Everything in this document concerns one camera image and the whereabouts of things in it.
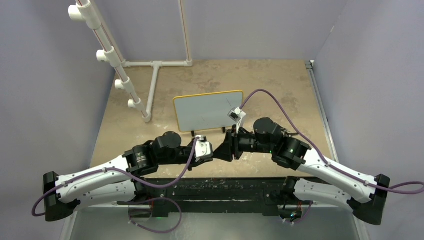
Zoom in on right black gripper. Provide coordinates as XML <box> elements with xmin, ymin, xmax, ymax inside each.
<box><xmin>211</xmin><ymin>125</ymin><xmax>274</xmax><ymax>162</ymax></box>

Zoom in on yellow framed whiteboard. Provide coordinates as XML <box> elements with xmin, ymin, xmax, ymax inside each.
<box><xmin>172</xmin><ymin>90</ymin><xmax>244</xmax><ymax>133</ymax></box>

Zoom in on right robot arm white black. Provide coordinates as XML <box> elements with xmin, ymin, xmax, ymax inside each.
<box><xmin>213</xmin><ymin>117</ymin><xmax>391</xmax><ymax>226</ymax></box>

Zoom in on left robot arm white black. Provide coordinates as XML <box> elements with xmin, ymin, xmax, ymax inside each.
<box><xmin>40</xmin><ymin>131</ymin><xmax>213</xmax><ymax>222</ymax></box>

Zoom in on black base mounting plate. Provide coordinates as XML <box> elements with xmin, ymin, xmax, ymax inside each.
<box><xmin>116</xmin><ymin>177</ymin><xmax>343</xmax><ymax>219</ymax></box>

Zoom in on black pliers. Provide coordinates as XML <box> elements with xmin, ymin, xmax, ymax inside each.
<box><xmin>285</xmin><ymin>131</ymin><xmax>299</xmax><ymax>138</ymax></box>

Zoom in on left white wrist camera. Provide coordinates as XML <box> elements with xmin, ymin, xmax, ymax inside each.
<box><xmin>195</xmin><ymin>135</ymin><xmax>213</xmax><ymax>162</ymax></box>

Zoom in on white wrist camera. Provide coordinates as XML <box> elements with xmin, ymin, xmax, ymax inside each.
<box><xmin>228</xmin><ymin>107</ymin><xmax>247</xmax><ymax>134</ymax></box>
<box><xmin>195</xmin><ymin>135</ymin><xmax>213</xmax><ymax>162</ymax></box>

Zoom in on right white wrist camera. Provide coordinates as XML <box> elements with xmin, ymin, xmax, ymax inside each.
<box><xmin>228</xmin><ymin>107</ymin><xmax>247</xmax><ymax>134</ymax></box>

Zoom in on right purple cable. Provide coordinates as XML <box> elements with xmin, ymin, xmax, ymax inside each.
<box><xmin>239</xmin><ymin>88</ymin><xmax>424</xmax><ymax>227</ymax></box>

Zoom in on aluminium rail frame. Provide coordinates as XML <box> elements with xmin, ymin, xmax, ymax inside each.
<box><xmin>59</xmin><ymin>60</ymin><xmax>371</xmax><ymax>240</ymax></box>

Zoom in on white PVC pipe frame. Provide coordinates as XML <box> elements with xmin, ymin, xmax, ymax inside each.
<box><xmin>68</xmin><ymin>0</ymin><xmax>193</xmax><ymax>123</ymax></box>

